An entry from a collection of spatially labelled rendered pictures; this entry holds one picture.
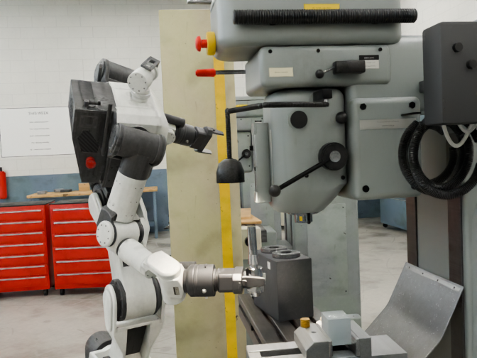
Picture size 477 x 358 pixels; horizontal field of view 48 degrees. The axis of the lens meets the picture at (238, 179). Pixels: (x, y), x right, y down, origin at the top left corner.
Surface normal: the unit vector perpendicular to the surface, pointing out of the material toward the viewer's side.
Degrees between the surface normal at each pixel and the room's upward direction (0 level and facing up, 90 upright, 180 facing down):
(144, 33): 90
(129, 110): 35
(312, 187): 108
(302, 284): 90
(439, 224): 90
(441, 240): 90
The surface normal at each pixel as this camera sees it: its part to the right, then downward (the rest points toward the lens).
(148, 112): 0.26, -0.81
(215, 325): 0.15, 0.04
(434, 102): -0.99, 0.05
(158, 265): -0.07, -0.83
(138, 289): 0.43, -0.47
